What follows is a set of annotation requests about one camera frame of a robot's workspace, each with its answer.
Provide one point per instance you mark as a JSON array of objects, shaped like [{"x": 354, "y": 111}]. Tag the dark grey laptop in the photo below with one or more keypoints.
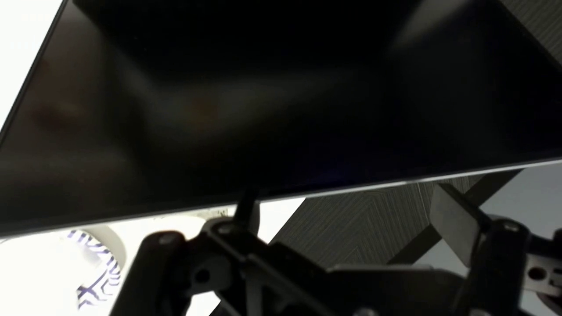
[{"x": 265, "y": 88}]

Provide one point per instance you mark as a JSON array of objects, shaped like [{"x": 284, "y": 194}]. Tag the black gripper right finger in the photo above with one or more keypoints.
[{"x": 486, "y": 257}]

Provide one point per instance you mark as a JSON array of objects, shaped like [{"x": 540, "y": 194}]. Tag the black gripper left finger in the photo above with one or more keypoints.
[{"x": 235, "y": 274}]

